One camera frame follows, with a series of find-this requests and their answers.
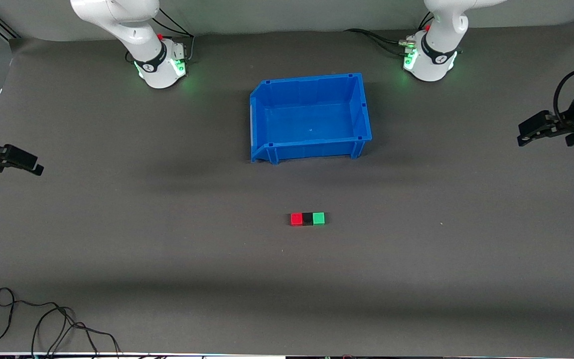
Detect blue plastic storage bin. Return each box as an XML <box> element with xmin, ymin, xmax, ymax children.
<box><xmin>250</xmin><ymin>73</ymin><xmax>372</xmax><ymax>165</ymax></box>

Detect dark grey table mat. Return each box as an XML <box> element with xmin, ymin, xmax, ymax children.
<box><xmin>0</xmin><ymin>19</ymin><xmax>574</xmax><ymax>356</ymax></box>

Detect aluminium frame rail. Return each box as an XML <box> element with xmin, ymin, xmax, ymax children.
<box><xmin>0</xmin><ymin>7</ymin><xmax>19</xmax><ymax>40</ymax></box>

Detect black left base cable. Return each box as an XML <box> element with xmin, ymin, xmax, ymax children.
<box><xmin>344</xmin><ymin>28</ymin><xmax>417</xmax><ymax>56</ymax></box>

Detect black base cable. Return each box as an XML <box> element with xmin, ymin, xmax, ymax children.
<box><xmin>125</xmin><ymin>6</ymin><xmax>196</xmax><ymax>65</ymax></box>
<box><xmin>344</xmin><ymin>28</ymin><xmax>417</xmax><ymax>56</ymax></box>

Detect black right base cable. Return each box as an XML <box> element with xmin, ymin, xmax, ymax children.
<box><xmin>125</xmin><ymin>6</ymin><xmax>196</xmax><ymax>65</ymax></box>

